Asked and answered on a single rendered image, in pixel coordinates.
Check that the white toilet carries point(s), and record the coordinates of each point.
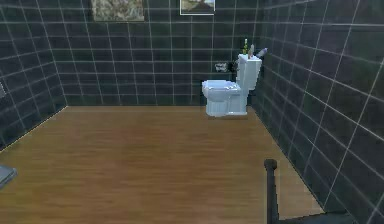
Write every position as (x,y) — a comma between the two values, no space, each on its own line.
(240,90)

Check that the grey toilet paper holder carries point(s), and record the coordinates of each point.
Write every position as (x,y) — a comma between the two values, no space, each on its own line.
(221,67)

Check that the green bottle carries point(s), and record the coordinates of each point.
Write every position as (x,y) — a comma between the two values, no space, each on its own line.
(245,48)

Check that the tan bottle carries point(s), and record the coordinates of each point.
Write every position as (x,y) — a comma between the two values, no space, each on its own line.
(251,51)

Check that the grey spray bottle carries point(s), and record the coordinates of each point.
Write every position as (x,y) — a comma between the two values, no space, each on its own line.
(262,52)

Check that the grey flat slab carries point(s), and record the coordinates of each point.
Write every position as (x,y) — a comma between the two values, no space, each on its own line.
(6,175)

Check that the white framed wall picture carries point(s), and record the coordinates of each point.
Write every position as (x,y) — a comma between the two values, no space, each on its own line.
(197,6)

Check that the beige framed wall picture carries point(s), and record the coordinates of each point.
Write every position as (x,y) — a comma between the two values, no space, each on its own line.
(117,9)

